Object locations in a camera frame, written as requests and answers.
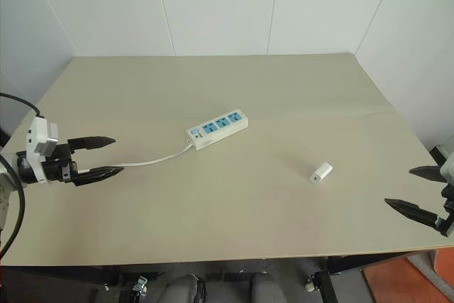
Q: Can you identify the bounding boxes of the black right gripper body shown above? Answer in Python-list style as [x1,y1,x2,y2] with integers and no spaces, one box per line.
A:
[433,189,454,237]

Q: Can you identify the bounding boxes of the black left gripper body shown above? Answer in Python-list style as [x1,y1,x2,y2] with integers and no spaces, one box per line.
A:
[40,142,79,185]

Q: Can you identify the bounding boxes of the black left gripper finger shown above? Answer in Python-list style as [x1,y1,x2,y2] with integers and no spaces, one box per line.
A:
[67,136,118,152]
[72,166,126,187]

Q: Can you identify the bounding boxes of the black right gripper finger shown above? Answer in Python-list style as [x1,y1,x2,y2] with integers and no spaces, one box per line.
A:
[384,197,441,228]
[408,165,445,183]

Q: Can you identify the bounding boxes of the white charger plug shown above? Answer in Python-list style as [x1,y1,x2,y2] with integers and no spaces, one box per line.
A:
[308,162,333,186]

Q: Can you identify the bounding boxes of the white power strip blue sockets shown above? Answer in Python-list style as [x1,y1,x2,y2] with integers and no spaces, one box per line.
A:
[186,111,250,150]

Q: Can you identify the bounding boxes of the silver caster wheel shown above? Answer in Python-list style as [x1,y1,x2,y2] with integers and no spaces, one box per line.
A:
[131,275,150,296]

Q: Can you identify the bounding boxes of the grey rounded shape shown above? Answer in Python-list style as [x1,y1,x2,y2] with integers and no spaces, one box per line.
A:
[165,273,207,303]

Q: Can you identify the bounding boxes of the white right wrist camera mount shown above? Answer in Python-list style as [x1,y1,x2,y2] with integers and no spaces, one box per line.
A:
[438,150,454,185]

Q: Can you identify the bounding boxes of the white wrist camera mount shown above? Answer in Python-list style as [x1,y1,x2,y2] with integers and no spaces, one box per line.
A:
[23,116,60,185]
[438,150,454,185]

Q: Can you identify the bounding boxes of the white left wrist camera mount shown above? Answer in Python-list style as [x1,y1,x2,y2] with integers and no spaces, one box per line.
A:
[23,116,60,185]

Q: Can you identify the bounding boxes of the white power strip cord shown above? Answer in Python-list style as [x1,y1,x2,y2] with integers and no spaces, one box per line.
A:
[75,139,194,173]

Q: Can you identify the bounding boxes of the black table frame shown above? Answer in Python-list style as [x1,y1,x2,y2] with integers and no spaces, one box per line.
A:
[0,250,436,303]

